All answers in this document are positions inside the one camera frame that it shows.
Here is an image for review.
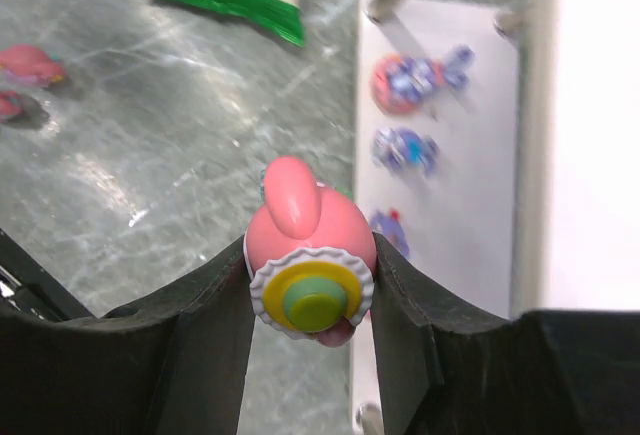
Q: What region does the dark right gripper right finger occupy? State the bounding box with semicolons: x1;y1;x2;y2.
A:
371;236;639;434

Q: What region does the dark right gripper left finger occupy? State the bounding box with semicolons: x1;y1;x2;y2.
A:
1;241;254;434

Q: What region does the small purple bunny head toy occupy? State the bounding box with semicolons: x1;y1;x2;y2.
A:
369;209;410;259

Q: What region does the pink cup toy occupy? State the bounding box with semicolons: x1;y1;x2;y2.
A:
243;156;377;347

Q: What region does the purple bunny blue ears toy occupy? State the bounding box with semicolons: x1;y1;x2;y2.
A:
371;127;439;176

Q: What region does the purple bunny pink base toy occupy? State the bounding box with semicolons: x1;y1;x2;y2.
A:
370;45;475;115

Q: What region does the pink striped bunny toy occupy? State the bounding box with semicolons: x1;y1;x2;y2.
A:
0;90;24;123

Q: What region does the white wooden two-tier shelf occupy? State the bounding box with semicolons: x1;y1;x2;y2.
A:
350;0;639;434

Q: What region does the pink bunny flower ring toy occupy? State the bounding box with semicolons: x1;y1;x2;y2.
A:
0;44;67;87

